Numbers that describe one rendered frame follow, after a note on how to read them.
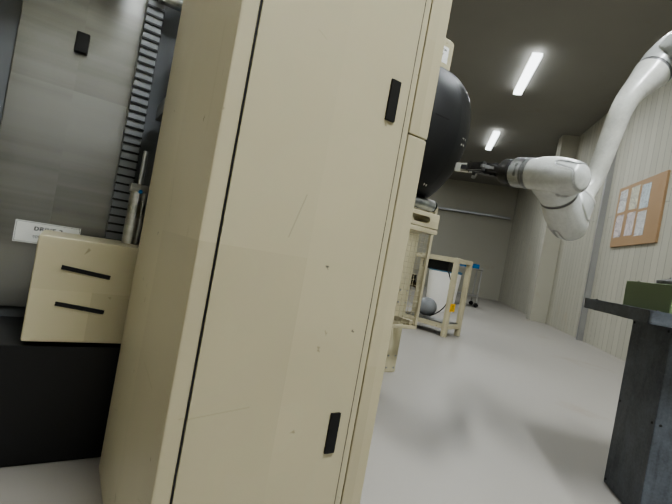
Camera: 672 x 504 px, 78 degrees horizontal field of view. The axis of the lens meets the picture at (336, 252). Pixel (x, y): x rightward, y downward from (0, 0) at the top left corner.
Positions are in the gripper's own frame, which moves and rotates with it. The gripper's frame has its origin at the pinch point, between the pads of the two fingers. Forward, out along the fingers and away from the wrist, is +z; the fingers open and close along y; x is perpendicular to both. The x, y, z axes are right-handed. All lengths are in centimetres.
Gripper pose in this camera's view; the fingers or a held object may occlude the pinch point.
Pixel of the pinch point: (463, 167)
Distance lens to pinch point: 152.0
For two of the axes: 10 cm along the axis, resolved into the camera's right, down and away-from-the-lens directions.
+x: -2.5, 9.6, 1.2
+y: -8.2, -1.5, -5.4
